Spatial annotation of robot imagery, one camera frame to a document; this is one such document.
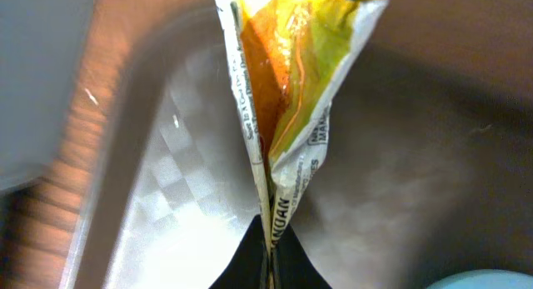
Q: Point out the light blue saucer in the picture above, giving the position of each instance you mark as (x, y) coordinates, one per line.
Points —
(485, 279)

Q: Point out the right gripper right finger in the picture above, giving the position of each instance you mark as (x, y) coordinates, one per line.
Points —
(291, 267)

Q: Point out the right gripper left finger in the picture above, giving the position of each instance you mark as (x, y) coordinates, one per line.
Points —
(248, 267)

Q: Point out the dark brown tray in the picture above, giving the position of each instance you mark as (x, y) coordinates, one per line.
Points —
(428, 171)

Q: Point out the yellow green snack wrapper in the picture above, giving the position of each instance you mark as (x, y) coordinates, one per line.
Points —
(287, 60)

